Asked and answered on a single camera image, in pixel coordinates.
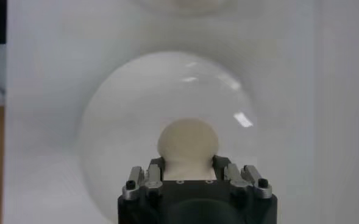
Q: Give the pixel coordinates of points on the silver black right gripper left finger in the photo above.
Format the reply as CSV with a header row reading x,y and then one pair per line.
x,y
153,176

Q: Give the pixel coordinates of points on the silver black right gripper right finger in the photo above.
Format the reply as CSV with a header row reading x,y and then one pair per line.
x,y
237,175

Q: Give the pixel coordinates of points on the white steamed baozi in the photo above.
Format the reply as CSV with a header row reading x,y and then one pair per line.
x,y
188,143

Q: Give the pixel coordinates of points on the round white plate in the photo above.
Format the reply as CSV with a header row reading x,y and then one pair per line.
x,y
130,106

